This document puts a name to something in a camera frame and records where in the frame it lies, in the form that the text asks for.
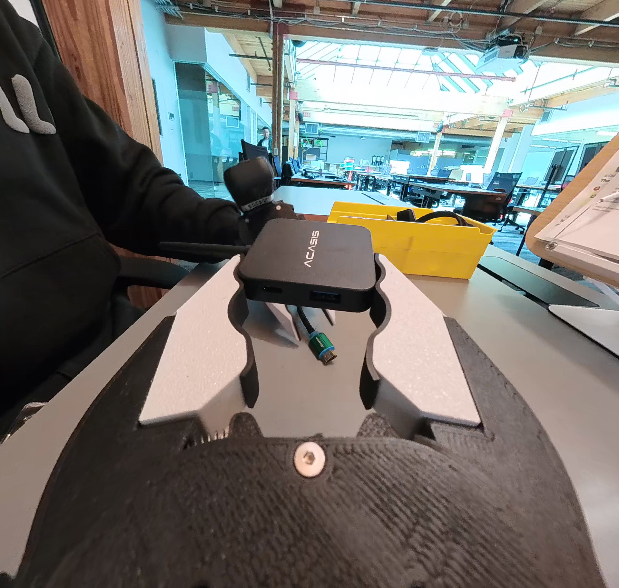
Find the dark flat panel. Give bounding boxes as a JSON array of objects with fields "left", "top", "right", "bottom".
[{"left": 476, "top": 254, "right": 601, "bottom": 309}]

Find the person's black hoodie torso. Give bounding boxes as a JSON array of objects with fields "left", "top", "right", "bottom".
[{"left": 0, "top": 0, "right": 148, "bottom": 436}]

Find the wooden board stand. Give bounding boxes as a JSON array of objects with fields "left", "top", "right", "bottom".
[{"left": 525, "top": 132, "right": 619, "bottom": 290}]

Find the black chair armrest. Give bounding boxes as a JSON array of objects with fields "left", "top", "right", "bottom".
[{"left": 113, "top": 256, "right": 190, "bottom": 292}]

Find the yellow plastic bin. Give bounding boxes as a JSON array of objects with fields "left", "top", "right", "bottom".
[{"left": 327, "top": 201, "right": 499, "bottom": 280}]

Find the black framed board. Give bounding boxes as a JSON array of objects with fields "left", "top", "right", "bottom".
[{"left": 0, "top": 0, "right": 62, "bottom": 62}]

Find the long dark office desk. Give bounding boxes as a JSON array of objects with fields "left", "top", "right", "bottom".
[{"left": 355, "top": 172, "right": 508, "bottom": 207}]

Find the ceiling projector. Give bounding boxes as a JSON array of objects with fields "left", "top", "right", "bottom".
[{"left": 475, "top": 33, "right": 529, "bottom": 73}]

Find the black usb hub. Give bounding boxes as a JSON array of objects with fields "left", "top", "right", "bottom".
[{"left": 235, "top": 218, "right": 378, "bottom": 314}]

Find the wooden pillar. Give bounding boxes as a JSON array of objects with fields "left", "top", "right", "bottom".
[{"left": 29, "top": 0, "right": 164, "bottom": 309}]

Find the black coiled cable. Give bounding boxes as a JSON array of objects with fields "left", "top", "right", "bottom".
[{"left": 387, "top": 208, "right": 477, "bottom": 228}]

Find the black office chair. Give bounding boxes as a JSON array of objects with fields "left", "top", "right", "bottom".
[
  {"left": 454, "top": 172, "right": 523, "bottom": 234},
  {"left": 240, "top": 139, "right": 271, "bottom": 164}
]

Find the person's left forearm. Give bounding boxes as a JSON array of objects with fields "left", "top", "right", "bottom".
[{"left": 87, "top": 98, "right": 243, "bottom": 265}]

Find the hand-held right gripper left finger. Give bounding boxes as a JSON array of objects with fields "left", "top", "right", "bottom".
[{"left": 137, "top": 253, "right": 260, "bottom": 436}]

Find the black cable with green plugs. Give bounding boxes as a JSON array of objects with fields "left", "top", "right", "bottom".
[{"left": 159, "top": 241, "right": 340, "bottom": 367}]

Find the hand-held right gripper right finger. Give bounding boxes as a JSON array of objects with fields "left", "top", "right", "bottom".
[{"left": 359, "top": 253, "right": 483, "bottom": 435}]

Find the white instruction sheet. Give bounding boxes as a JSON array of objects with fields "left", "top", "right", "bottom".
[{"left": 534, "top": 150, "right": 619, "bottom": 262}]

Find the red steel column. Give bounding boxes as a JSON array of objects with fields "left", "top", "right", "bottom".
[{"left": 271, "top": 22, "right": 287, "bottom": 164}]

